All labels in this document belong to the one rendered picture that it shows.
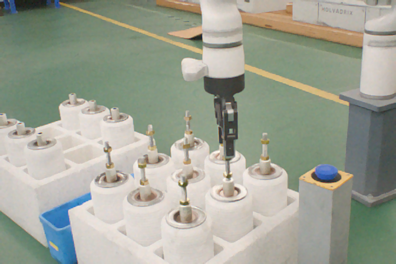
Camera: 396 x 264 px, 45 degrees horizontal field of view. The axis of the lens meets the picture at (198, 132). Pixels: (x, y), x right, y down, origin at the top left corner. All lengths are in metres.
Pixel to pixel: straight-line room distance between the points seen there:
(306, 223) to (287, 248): 0.16
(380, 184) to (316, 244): 0.54
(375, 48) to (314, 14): 2.44
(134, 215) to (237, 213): 0.20
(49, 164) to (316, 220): 0.70
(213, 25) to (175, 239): 0.38
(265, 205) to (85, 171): 0.52
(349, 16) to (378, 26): 2.19
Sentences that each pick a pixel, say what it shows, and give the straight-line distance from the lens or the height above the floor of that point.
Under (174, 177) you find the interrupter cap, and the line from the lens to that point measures 1.02.
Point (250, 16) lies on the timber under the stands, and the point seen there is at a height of 0.07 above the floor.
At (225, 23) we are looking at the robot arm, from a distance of 0.81.
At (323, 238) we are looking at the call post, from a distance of 0.91.
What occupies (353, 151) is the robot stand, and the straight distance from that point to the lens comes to 1.42.
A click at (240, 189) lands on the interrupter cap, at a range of 0.96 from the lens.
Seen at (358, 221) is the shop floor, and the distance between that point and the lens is 1.36.
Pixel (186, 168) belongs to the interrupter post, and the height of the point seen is 0.27.
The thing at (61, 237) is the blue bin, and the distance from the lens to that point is 1.18.
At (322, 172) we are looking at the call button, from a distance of 0.87.
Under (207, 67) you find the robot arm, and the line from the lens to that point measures 0.84.
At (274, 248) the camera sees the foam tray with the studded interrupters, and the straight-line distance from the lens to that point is 1.02.
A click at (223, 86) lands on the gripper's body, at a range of 0.83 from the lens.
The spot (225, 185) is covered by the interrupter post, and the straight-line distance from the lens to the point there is 0.94.
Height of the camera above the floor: 0.73
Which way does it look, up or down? 22 degrees down
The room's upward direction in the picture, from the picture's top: 4 degrees counter-clockwise
